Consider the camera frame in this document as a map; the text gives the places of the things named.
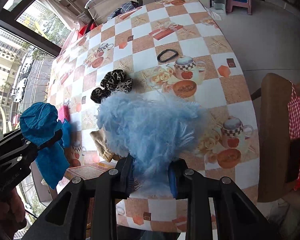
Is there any beige knitted cloth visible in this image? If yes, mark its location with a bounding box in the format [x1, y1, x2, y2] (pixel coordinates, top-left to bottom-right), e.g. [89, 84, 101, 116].
[90, 129, 121, 162]

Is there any fluffy light blue cloth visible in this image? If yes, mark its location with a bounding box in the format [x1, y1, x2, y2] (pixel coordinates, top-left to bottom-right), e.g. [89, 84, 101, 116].
[97, 92, 209, 196]

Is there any leopard print scrunchie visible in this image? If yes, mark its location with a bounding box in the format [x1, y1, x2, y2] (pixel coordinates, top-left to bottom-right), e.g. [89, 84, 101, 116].
[90, 69, 133, 104]

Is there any wooden chair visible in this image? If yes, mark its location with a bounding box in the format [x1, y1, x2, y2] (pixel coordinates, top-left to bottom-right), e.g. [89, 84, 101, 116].
[251, 73, 300, 203]

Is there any checkered patterned tablecloth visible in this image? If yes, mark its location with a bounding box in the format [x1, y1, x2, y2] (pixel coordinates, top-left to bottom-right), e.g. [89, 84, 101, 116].
[46, 0, 261, 233]

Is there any plaid dark cloth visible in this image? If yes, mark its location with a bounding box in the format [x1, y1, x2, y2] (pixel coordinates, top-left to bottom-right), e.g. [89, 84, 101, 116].
[107, 1, 139, 20]

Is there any black hair tie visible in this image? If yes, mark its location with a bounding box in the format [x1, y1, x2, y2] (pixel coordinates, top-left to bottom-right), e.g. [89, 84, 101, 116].
[156, 48, 178, 64]

